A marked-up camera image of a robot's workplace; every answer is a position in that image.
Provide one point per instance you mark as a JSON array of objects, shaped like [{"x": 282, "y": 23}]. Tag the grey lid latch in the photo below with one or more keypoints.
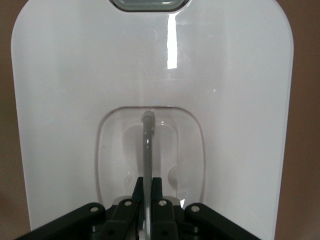
[{"x": 150, "y": 5}]

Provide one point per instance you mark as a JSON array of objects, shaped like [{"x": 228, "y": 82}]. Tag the white plastic box lid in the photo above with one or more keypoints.
[{"x": 75, "y": 75}]

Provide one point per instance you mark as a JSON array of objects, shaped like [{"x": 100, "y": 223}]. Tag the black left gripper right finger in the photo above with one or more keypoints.
[{"x": 165, "y": 217}]

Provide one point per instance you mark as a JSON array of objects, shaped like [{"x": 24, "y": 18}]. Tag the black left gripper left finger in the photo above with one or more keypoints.
[{"x": 122, "y": 217}]

